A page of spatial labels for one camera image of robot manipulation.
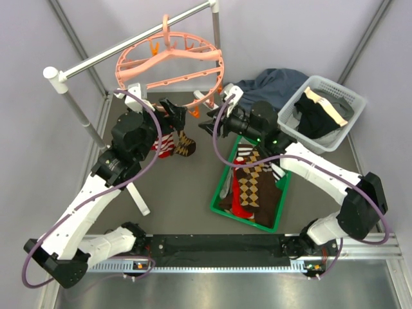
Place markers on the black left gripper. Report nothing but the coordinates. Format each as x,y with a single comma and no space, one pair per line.
177,112

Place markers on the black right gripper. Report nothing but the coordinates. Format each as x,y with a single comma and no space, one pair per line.
209,126

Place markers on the brown argyle sock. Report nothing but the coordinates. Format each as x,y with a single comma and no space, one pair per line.
252,182
183,145

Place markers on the red white striped sock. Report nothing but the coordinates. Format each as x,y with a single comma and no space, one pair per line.
166,146

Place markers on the pink round clip hanger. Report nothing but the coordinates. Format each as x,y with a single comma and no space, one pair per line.
168,58

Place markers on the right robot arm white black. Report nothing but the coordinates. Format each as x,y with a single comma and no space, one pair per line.
361,198

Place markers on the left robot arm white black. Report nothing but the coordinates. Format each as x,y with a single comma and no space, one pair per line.
63,252

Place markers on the brown white striped sock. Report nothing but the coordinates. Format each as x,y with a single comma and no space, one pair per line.
244,150

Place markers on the blue grey cloth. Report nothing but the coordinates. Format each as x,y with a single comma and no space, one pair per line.
275,86

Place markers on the black cream garment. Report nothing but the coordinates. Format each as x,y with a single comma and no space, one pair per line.
313,120

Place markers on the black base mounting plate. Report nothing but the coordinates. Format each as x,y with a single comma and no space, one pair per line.
218,250

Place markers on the white and silver drying rack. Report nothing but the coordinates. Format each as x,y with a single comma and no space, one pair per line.
58,78

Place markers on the grey garment in basket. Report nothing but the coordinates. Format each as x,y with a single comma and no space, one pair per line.
339,103

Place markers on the white plastic laundry basket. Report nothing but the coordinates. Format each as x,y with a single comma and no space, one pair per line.
331,142

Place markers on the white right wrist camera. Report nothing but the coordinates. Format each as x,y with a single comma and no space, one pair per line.
231,95

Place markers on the grey slotted cable duct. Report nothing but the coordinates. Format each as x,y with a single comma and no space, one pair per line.
132,266

